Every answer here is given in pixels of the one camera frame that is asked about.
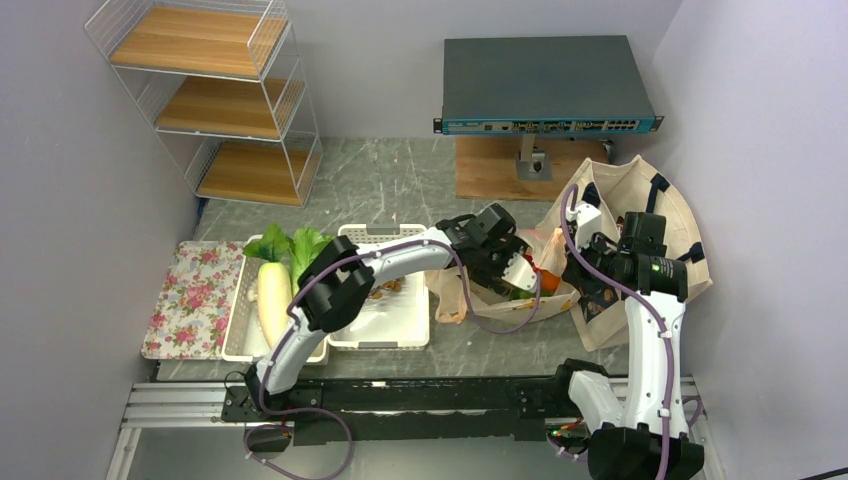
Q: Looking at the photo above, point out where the beige canvas tote bag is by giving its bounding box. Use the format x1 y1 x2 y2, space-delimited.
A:
564 155 713 352

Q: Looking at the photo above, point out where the white plastic basket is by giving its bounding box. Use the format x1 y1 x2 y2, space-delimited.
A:
223 253 292 362
328 224 430 350

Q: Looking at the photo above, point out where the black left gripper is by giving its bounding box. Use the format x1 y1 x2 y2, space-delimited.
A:
471 232 533 298

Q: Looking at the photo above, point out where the orange fruit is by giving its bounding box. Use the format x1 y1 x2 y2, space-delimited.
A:
537 270 562 296

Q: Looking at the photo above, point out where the right white plastic basket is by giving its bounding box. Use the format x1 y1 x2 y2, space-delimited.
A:
328 224 430 350

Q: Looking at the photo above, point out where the floral pattern tray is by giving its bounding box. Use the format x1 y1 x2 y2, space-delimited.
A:
140 241 244 360

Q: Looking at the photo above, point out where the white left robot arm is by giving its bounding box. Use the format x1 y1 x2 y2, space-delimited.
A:
245 203 541 420

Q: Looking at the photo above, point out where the orange plastic grocery bag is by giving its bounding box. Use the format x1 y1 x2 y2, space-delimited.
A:
425 227 581 329

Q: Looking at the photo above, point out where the white wire wooden shelf rack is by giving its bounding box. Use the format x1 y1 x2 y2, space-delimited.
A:
85 1 323 207

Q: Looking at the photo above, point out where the large white daikon radish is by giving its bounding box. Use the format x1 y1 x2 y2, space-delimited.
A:
244 223 292 347

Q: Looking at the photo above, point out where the green bell pepper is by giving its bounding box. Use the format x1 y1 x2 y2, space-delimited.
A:
508 287 538 301

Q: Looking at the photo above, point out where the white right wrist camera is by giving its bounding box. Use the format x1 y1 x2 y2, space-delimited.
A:
565 202 602 250

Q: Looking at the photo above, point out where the green lettuce leaf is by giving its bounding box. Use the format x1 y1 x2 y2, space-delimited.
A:
290 227 333 295

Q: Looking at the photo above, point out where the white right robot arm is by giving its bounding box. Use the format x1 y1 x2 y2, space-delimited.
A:
550 204 705 479

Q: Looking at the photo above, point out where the dark grey network switch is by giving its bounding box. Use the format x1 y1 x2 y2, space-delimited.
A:
433 35 663 137

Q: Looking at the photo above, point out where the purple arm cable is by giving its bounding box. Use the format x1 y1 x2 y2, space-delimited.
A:
241 239 543 480
546 184 704 480

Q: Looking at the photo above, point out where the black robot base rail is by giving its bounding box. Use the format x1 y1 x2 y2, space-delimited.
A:
122 370 601 446

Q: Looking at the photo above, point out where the left white plastic basket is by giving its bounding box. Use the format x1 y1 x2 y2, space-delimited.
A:
223 253 292 362

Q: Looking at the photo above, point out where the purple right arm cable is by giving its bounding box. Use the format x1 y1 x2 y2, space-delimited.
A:
546 184 704 480

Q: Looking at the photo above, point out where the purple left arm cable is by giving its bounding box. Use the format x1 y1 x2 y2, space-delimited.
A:
241 239 543 480

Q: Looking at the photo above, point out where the wooden board with metal stand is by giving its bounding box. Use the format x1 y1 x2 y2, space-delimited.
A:
455 136 609 202

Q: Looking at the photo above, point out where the brown longan fruit branch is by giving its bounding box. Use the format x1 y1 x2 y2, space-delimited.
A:
368 277 405 300

